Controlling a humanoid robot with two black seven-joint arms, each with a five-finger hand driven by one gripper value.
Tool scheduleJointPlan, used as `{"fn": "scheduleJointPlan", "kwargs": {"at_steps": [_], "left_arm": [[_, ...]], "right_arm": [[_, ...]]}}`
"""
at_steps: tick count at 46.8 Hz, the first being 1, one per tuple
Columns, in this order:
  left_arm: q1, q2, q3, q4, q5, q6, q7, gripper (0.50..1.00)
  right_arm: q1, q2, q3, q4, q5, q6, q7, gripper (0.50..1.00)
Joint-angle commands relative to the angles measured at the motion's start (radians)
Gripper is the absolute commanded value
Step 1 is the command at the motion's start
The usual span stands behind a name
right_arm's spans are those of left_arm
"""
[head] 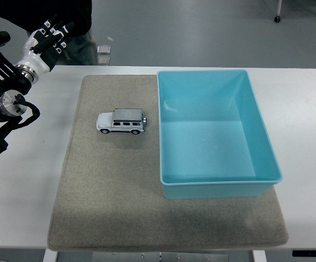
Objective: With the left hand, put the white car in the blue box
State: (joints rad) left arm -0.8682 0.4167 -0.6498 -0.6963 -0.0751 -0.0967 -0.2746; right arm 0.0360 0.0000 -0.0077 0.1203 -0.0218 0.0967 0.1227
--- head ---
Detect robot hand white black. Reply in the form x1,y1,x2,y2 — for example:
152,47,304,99
14,13,76,75

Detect white toy car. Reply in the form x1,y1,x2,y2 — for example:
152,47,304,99
96,108,148,135

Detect blue plastic box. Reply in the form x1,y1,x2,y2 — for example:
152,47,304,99
156,69,283,199

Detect person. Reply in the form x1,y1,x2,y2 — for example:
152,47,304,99
0,0,98,66

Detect beige fabric mat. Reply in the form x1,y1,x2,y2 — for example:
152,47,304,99
47,75,289,252

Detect white table leg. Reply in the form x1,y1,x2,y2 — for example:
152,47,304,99
252,249,267,262
42,248,59,262

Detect grey metal plate with screws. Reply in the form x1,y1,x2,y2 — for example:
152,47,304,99
92,251,229,262

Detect black table control panel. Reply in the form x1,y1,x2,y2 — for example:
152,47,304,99
291,249,316,258

